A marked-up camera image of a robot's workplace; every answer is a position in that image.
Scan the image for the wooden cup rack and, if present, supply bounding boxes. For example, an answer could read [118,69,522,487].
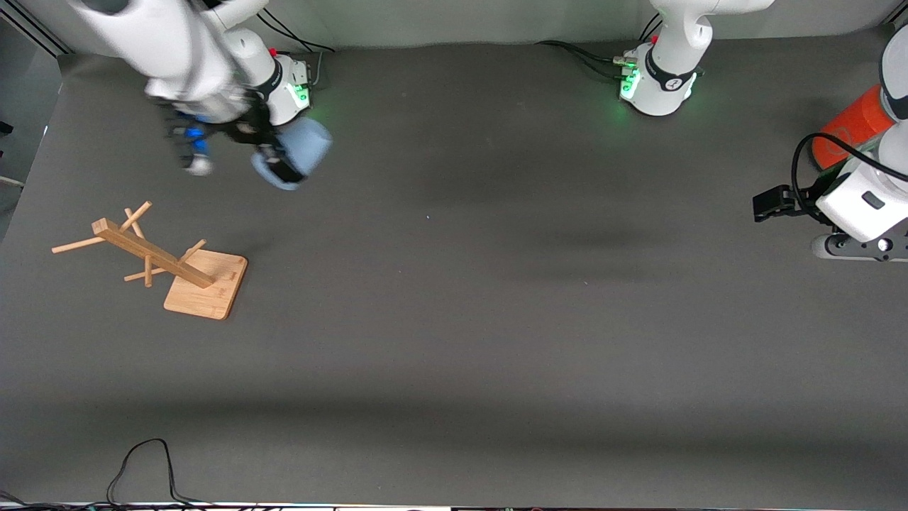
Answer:
[51,201,249,321]

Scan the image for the black arm base cables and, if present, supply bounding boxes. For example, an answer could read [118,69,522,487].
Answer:
[257,6,336,89]
[536,13,664,80]

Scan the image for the black left arm base cables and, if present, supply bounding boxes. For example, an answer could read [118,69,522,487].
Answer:
[536,13,664,80]

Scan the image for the dark grey table cloth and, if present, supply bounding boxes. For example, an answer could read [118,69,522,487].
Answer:
[0,28,908,508]

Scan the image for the orange cylindrical container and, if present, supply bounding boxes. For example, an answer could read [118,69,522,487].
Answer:
[811,84,895,171]

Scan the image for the light blue plastic cup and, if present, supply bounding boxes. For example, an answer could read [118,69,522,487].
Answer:
[250,117,333,191]

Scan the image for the thin black looped cable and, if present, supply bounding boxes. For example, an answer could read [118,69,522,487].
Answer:
[106,438,214,507]

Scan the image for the black right arm base cables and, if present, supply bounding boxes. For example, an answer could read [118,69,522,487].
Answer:
[257,6,336,89]

